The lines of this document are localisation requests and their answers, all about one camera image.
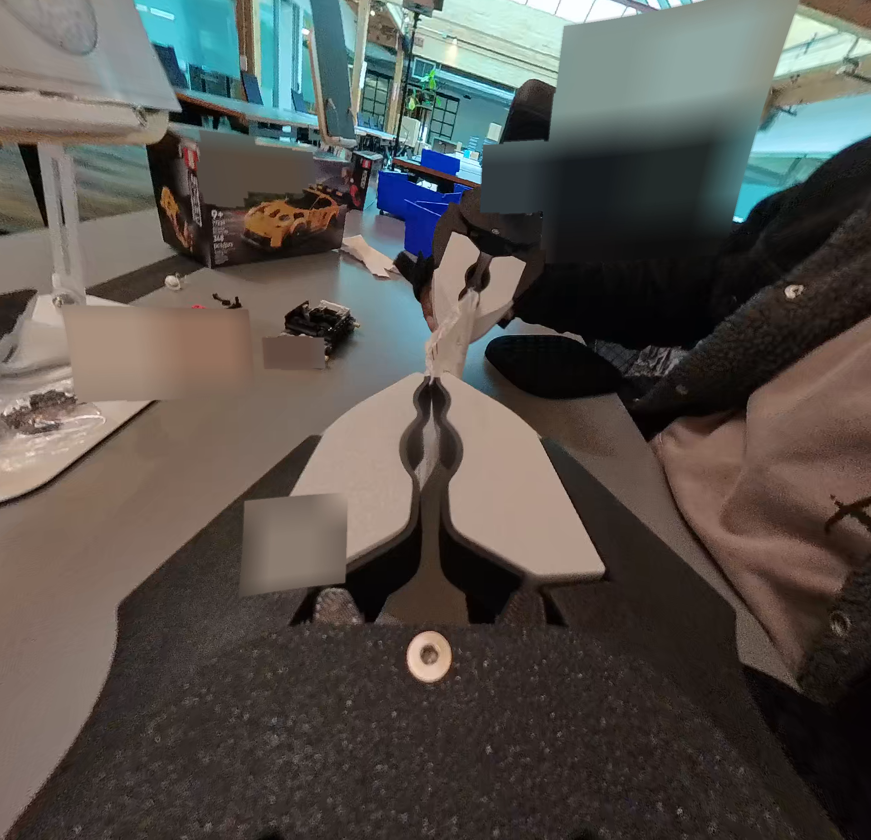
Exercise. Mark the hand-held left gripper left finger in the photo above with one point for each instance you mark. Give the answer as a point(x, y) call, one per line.
point(367, 459)

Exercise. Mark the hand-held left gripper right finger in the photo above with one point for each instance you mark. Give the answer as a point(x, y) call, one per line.
point(503, 486)

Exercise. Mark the small black box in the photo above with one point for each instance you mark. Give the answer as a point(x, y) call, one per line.
point(365, 180)

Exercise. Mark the black chair backrest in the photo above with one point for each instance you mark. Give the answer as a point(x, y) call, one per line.
point(531, 111)

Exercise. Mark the toy car set box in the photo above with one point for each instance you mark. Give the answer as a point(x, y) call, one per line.
point(272, 227)

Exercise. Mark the checked trousers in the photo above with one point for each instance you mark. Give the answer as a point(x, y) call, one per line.
point(639, 363)

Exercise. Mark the black toy car chassis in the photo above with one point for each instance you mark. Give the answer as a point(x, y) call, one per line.
point(320, 322)

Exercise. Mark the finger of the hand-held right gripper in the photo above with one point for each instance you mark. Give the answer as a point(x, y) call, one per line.
point(457, 261)
point(507, 288)

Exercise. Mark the person's right hand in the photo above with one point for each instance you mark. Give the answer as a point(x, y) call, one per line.
point(427, 312)

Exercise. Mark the grey desk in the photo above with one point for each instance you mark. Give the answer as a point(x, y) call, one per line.
point(204, 479)

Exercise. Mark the clear bag of grey parts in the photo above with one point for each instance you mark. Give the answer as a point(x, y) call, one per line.
point(41, 418)

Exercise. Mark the small black toy piece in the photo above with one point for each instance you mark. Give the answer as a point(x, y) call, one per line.
point(228, 302)

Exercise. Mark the dark fleece jacket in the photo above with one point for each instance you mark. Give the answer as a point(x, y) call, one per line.
point(782, 275)

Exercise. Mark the white printed paper bag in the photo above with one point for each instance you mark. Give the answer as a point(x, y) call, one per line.
point(452, 343)

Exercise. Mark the small white toy piece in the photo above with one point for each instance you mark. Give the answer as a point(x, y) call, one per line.
point(175, 282)

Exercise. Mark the green plant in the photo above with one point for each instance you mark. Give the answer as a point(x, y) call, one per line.
point(423, 88)

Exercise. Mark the torn white paper scrap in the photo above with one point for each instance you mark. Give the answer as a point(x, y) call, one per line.
point(367, 254)

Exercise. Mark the white adjustable stand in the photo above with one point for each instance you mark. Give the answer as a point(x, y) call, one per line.
point(65, 207)

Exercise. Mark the blue storage bin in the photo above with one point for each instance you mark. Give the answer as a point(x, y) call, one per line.
point(394, 193)
point(429, 227)

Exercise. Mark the black chair armrest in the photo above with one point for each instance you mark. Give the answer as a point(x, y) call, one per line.
point(551, 367)

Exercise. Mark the black light stand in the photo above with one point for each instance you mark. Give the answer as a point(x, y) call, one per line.
point(410, 77)

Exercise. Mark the grey leaning board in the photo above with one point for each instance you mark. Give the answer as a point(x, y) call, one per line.
point(333, 57)

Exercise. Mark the pale pink shirt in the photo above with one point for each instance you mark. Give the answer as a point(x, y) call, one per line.
point(748, 479)

